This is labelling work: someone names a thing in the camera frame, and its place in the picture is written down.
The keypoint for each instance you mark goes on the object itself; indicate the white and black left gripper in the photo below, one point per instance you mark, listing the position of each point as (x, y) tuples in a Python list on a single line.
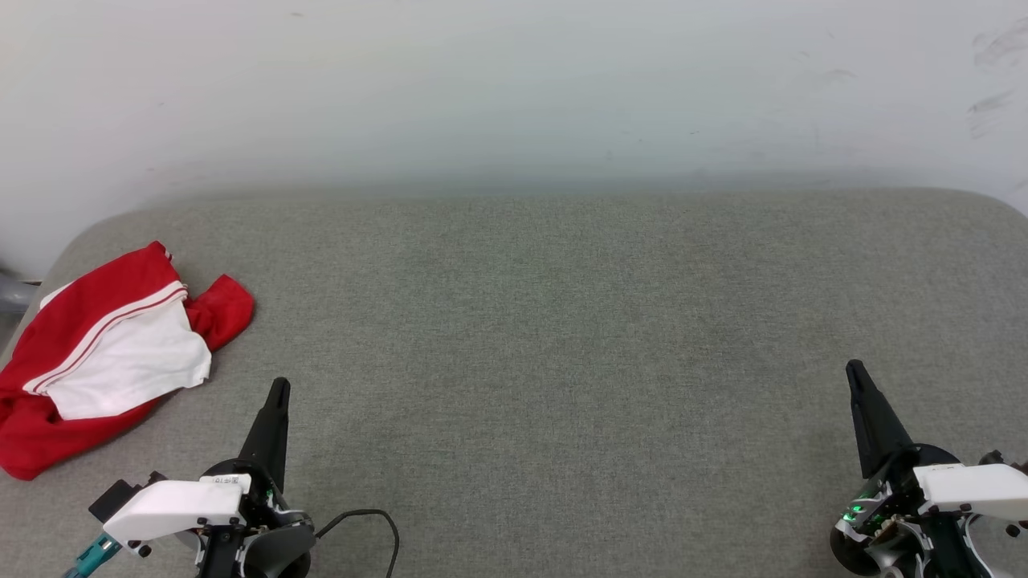
[(173, 506)]

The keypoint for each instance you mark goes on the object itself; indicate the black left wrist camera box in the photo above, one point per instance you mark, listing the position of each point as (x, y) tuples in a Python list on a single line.
[(112, 499)]

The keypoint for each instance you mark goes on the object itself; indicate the red and white basketball jersey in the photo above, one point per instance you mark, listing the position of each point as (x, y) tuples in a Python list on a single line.
[(96, 305)]

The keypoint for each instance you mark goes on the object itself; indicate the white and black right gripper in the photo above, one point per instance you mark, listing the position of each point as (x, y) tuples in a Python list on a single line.
[(972, 486)]

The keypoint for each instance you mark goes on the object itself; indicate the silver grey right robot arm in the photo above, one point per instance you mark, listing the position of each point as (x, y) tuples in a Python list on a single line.
[(948, 554)]

